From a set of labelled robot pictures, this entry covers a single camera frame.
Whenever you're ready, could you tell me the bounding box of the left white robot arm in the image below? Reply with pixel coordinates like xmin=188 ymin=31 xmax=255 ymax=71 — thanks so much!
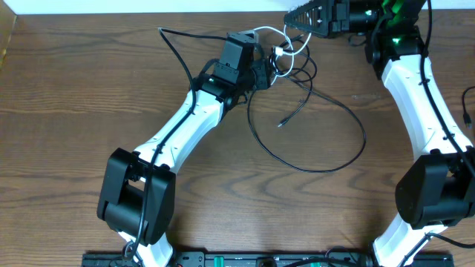
xmin=96 ymin=30 xmax=270 ymax=266

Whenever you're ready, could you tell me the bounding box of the white cable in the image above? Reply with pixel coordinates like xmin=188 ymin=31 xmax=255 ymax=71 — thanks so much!
xmin=252 ymin=24 xmax=313 ymax=87

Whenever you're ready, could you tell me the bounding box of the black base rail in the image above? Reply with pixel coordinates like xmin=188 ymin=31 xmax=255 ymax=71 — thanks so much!
xmin=80 ymin=248 xmax=455 ymax=267

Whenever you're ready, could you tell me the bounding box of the thick black cable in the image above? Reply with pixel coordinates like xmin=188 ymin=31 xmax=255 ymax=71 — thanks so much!
xmin=246 ymin=33 xmax=368 ymax=174

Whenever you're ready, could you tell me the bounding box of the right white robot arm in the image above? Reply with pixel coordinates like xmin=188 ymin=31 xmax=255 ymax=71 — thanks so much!
xmin=284 ymin=0 xmax=474 ymax=266

